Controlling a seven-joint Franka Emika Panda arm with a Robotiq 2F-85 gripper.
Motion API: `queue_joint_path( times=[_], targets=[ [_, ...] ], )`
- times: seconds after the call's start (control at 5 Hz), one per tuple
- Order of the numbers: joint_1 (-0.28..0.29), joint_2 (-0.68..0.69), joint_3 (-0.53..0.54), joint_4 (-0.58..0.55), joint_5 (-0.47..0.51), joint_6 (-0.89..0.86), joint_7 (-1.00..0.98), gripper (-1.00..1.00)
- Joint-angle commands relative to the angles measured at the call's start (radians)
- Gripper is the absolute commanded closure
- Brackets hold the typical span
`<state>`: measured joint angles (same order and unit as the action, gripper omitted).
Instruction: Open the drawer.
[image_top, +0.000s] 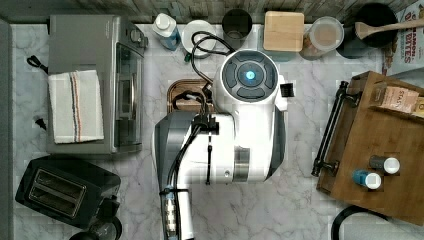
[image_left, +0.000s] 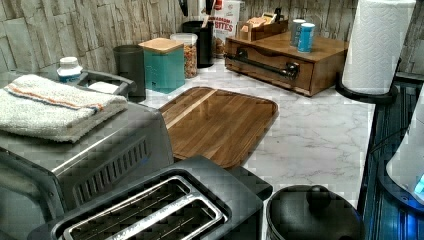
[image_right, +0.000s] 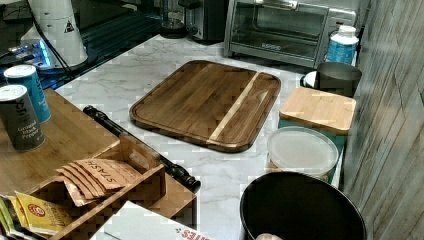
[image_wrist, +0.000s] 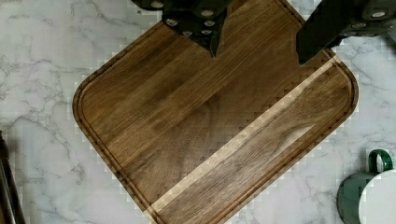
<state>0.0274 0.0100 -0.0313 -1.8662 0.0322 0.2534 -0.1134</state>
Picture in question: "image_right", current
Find white paper box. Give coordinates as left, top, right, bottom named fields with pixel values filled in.
left=90, top=201, right=214, bottom=240

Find black coffee maker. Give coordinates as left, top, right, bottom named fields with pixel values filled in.
left=178, top=0, right=229, bottom=43

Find blue salt shaker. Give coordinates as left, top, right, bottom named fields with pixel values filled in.
left=3, top=64, right=51, bottom=123

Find wooden cutting board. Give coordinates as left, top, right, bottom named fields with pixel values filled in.
left=129, top=60, right=281, bottom=153

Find brown Stash tea packets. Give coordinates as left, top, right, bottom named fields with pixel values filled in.
left=56, top=158, right=142, bottom=207

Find bamboo drawer organizer box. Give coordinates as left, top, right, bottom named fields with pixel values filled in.
left=0, top=89, right=197, bottom=240

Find white blue-label bottle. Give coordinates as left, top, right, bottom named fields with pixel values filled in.
left=325, top=25, right=359, bottom=65

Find yellow tea packets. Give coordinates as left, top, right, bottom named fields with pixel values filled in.
left=1, top=192, right=72, bottom=236

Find silver toaster oven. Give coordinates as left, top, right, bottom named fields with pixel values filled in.
left=224, top=0, right=359, bottom=68

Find teal box with wooden lid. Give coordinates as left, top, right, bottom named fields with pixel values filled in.
left=278, top=87, right=356, bottom=183

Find large black round pot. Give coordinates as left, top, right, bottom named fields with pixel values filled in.
left=240, top=172, right=367, bottom=240

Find round white plastic lid container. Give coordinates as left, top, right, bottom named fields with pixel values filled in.
left=267, top=126, right=339, bottom=177

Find grey ground pepper shaker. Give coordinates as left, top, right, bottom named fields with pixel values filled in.
left=0, top=85, right=45, bottom=152

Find dark bronze drawer handle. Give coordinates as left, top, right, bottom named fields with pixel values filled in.
left=83, top=105, right=201, bottom=193

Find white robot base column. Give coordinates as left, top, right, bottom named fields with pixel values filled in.
left=21, top=0, right=88, bottom=70

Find grey metal cup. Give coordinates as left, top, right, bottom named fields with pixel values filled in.
left=314, top=62, right=362, bottom=97

